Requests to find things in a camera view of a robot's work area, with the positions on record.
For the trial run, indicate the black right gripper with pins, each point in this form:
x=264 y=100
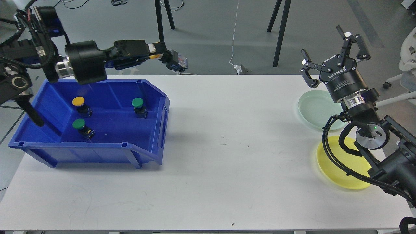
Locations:
x=344 y=76

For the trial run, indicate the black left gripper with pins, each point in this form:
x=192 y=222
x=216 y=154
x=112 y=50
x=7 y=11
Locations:
x=89 y=63

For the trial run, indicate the green push button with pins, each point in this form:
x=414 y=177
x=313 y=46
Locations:
x=84 y=130
x=139 y=107

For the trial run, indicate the yellow push button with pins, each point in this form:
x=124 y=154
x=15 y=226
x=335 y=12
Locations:
x=174 y=61
x=81 y=107

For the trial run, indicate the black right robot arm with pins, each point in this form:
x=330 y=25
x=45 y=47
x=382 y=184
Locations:
x=387 y=146

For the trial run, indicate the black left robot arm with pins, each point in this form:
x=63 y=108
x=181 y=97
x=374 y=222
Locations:
x=40 y=42

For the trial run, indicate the light green plate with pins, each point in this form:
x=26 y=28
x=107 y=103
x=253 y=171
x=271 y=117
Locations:
x=315 y=107

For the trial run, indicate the yellow plate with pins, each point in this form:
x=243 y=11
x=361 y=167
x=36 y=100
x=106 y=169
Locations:
x=335 y=174

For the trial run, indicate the black stand legs left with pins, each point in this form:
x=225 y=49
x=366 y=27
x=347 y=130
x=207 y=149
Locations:
x=158 y=11

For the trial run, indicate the white office chair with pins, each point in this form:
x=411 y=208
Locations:
x=407 y=65

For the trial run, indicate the blue plastic bin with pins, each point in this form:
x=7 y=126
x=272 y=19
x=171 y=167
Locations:
x=120 y=136

